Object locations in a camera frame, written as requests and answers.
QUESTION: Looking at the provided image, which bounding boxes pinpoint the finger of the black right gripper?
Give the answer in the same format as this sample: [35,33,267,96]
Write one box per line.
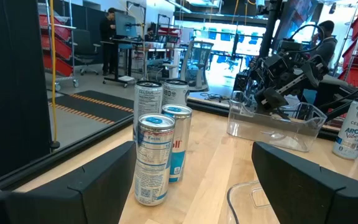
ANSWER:
[254,86,292,119]
[301,54,331,90]

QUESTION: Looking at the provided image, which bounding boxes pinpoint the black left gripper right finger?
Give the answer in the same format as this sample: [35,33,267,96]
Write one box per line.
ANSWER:
[251,141,358,224]

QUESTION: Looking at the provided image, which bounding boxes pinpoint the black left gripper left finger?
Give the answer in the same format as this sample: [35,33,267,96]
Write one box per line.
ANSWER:
[0,140,137,224]

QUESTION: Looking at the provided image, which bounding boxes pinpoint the silver blue Red Bull can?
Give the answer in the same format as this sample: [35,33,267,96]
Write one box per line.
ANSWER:
[134,113,176,207]
[162,103,193,184]

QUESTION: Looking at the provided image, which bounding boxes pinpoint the person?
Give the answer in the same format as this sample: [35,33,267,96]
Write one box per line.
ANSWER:
[99,7,118,77]
[144,27,155,43]
[301,19,339,105]

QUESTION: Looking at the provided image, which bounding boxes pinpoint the clear plastic bin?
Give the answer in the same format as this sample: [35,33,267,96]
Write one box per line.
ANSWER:
[227,90,328,152]
[226,179,280,224]

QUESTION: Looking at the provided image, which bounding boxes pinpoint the black vertical pole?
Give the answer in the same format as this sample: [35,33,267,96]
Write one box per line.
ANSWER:
[258,0,284,60]

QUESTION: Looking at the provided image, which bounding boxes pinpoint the grey mesh office chair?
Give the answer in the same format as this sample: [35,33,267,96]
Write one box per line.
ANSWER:
[178,40,215,91]

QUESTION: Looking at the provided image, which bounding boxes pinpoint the black orange-striped floor mat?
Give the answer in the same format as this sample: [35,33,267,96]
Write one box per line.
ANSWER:
[48,90,135,126]

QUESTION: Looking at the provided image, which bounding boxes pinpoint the black folding screen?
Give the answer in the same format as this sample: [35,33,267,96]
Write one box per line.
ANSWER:
[0,0,53,185]

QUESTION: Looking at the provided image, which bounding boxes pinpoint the computer monitor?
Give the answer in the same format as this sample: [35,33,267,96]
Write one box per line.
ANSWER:
[114,11,138,39]

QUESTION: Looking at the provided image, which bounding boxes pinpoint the black standing desk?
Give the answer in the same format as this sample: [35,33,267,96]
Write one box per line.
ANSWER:
[100,36,144,89]

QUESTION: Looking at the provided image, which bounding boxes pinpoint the black office chair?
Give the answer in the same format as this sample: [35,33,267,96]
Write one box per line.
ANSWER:
[72,28,102,77]

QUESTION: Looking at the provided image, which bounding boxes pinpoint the metal wire rack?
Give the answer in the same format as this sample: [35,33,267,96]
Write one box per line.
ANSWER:
[37,0,80,91]
[333,0,358,90]

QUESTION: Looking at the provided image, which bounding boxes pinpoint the yellow cable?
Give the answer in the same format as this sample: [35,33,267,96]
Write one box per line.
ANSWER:
[48,0,60,150]

